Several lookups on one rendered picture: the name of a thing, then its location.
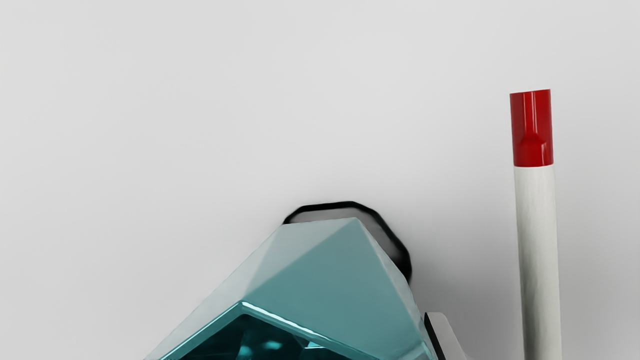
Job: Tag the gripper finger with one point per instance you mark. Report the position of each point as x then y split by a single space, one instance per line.
444 337

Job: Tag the teal faceted mug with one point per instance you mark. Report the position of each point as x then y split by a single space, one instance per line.
325 280

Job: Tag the white marker with red cap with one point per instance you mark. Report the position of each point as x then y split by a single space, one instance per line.
536 225

